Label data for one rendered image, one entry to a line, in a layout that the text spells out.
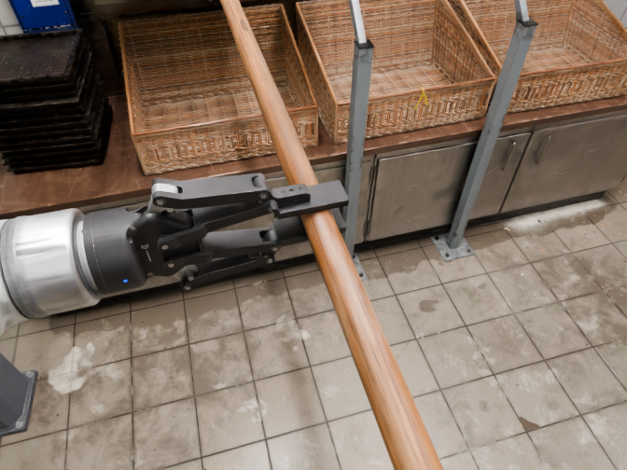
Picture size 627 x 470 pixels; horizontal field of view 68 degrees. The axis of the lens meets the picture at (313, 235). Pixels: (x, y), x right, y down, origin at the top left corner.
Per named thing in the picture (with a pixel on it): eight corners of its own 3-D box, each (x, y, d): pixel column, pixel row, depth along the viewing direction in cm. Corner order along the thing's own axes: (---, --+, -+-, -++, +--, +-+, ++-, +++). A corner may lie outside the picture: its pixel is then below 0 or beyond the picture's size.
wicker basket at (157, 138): (138, 94, 174) (115, 19, 153) (286, 74, 184) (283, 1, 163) (142, 178, 142) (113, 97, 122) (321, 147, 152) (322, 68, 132)
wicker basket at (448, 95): (294, 74, 184) (292, 0, 163) (425, 54, 194) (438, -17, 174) (332, 147, 152) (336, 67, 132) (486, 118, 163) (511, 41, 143)
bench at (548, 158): (65, 224, 209) (2, 112, 166) (540, 136, 253) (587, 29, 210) (54, 330, 173) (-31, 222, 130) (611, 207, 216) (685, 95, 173)
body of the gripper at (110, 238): (78, 193, 42) (185, 174, 43) (108, 254, 48) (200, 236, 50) (74, 255, 37) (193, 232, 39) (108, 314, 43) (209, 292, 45)
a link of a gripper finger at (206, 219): (159, 224, 44) (153, 214, 43) (271, 188, 45) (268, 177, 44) (161, 255, 42) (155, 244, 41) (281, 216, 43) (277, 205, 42)
